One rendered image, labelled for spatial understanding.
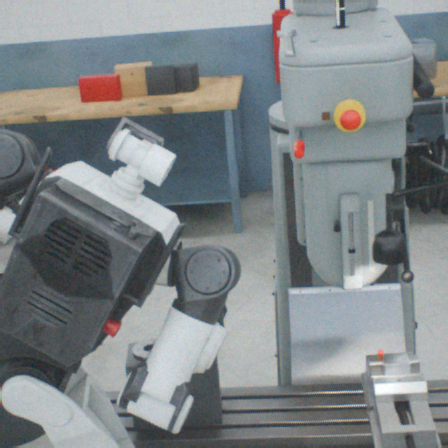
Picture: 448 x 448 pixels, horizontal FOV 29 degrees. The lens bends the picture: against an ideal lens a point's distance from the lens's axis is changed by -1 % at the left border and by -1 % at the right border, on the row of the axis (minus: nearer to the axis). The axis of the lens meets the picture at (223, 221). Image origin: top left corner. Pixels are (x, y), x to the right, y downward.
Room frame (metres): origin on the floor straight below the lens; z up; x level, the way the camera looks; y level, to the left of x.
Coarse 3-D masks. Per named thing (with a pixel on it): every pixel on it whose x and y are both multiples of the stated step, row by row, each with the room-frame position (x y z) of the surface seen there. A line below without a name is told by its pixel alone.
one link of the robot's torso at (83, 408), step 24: (24, 384) 1.45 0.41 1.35; (72, 384) 1.61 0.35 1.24; (96, 384) 1.61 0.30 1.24; (24, 408) 1.45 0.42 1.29; (48, 408) 1.45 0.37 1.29; (72, 408) 1.47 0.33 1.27; (96, 408) 1.59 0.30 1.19; (48, 432) 1.46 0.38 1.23; (72, 432) 1.46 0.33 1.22; (96, 432) 1.47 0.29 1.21; (120, 432) 1.59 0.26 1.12
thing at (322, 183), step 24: (312, 168) 1.80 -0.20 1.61; (336, 168) 1.78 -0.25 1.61; (360, 168) 1.77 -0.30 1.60; (384, 168) 1.78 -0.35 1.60; (312, 192) 1.80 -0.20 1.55; (336, 192) 1.78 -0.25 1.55; (360, 192) 1.77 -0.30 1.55; (384, 192) 1.78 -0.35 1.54; (312, 216) 1.80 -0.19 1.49; (336, 216) 1.78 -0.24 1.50; (360, 216) 1.77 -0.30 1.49; (384, 216) 1.78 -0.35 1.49; (312, 240) 1.80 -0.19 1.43; (336, 240) 1.78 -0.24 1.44; (312, 264) 1.82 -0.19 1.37; (336, 264) 1.78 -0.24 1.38
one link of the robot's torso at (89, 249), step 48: (48, 192) 1.41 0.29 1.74; (96, 192) 1.51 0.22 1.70; (48, 240) 1.38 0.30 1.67; (96, 240) 1.65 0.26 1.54; (144, 240) 1.40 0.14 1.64; (0, 288) 1.41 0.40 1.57; (48, 288) 1.38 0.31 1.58; (96, 288) 1.35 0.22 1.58; (144, 288) 1.42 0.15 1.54; (48, 336) 1.39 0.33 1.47; (96, 336) 1.37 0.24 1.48
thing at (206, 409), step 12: (132, 348) 1.92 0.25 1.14; (144, 348) 1.92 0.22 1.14; (132, 360) 1.88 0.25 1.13; (144, 360) 1.87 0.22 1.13; (216, 360) 1.86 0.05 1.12; (204, 372) 1.85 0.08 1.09; (216, 372) 1.85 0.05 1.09; (192, 384) 1.85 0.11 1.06; (204, 384) 1.85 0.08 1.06; (216, 384) 1.85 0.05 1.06; (192, 396) 1.85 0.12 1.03; (204, 396) 1.85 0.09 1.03; (216, 396) 1.85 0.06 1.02; (192, 408) 1.85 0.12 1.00; (204, 408) 1.85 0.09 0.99; (216, 408) 1.85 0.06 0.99; (144, 420) 1.85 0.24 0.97; (192, 420) 1.85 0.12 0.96; (204, 420) 1.85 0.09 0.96; (216, 420) 1.85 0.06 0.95
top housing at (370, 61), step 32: (288, 32) 1.86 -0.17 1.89; (320, 32) 1.83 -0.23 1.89; (352, 32) 1.79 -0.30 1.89; (384, 32) 1.76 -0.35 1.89; (288, 64) 1.68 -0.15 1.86; (320, 64) 1.65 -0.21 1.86; (352, 64) 1.65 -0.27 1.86; (384, 64) 1.64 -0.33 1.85; (288, 96) 1.68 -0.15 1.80; (320, 96) 1.65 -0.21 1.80; (352, 96) 1.65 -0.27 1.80; (384, 96) 1.64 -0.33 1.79
